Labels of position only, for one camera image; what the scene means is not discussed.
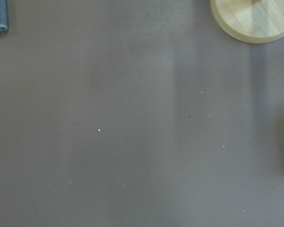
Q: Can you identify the wooden mug tree stand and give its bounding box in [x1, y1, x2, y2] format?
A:
[210, 0, 284, 44]

